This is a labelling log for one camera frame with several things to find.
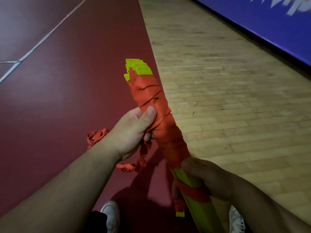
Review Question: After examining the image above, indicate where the person's left hand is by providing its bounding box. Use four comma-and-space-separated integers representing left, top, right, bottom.
104, 105, 158, 161

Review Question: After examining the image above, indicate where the person's right hand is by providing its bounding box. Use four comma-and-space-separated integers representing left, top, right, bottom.
181, 157, 235, 202

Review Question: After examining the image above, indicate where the person's right forearm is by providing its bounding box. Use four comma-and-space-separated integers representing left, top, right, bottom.
227, 173, 311, 233

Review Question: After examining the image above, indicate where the person's left forearm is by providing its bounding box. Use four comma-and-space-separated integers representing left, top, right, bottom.
0, 145, 122, 233

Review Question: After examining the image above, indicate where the white right shoe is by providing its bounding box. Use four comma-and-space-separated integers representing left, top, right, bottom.
228, 205, 246, 233

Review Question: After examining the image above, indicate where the white shoe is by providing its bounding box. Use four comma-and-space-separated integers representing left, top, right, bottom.
228, 205, 246, 233
100, 201, 121, 233

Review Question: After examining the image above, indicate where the white left shoe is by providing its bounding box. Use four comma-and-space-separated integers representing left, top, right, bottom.
100, 201, 121, 233

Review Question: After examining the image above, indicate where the black left trouser leg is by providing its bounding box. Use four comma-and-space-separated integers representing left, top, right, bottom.
82, 210, 108, 233

